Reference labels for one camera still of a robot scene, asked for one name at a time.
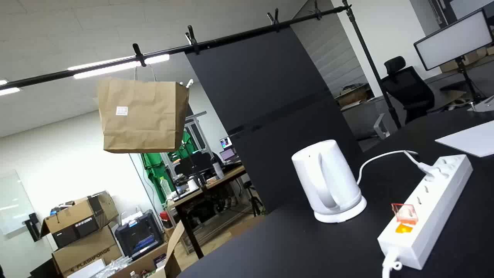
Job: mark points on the black backdrop cloth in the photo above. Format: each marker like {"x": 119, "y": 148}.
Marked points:
{"x": 268, "y": 102}

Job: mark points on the wooden top desk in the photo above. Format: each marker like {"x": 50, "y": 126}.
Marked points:
{"x": 206, "y": 190}

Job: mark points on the white electric kettle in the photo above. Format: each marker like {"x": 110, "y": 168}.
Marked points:
{"x": 329, "y": 179}

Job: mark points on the green plastic object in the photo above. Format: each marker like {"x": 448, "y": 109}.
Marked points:
{"x": 155, "y": 174}

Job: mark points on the brown paper bag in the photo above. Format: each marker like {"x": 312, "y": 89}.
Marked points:
{"x": 144, "y": 117}

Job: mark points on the black spring clamp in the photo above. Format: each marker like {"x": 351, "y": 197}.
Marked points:
{"x": 274, "y": 17}
{"x": 192, "y": 37}
{"x": 138, "y": 54}
{"x": 317, "y": 7}

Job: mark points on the black 3D printer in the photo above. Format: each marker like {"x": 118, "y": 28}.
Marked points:
{"x": 140, "y": 236}

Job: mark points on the black backdrop stand pole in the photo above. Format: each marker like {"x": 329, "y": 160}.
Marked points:
{"x": 371, "y": 55}

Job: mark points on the long ceiling light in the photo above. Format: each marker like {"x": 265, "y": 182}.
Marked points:
{"x": 118, "y": 65}
{"x": 8, "y": 88}

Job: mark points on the open cardboard box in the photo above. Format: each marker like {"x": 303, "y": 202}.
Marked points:
{"x": 155, "y": 259}

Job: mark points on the black tripod stand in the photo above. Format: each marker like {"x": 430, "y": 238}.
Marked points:
{"x": 102, "y": 62}

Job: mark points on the black office chair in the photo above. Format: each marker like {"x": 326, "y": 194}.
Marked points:
{"x": 410, "y": 89}

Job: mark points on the cardboard box with black labels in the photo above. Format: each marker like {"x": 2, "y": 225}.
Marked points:
{"x": 82, "y": 216}

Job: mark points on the plain cardboard box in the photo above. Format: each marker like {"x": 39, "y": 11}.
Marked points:
{"x": 85, "y": 252}

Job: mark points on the white power strip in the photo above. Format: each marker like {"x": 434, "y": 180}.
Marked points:
{"x": 433, "y": 210}

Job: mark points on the white flat board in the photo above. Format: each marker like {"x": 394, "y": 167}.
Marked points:
{"x": 473, "y": 139}

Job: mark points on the large computer monitor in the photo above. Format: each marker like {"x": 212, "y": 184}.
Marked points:
{"x": 453, "y": 40}

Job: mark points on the black monitor stand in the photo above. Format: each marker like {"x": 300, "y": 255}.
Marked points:
{"x": 467, "y": 77}

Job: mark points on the wall whiteboard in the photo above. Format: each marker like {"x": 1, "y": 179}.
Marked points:
{"x": 14, "y": 205}

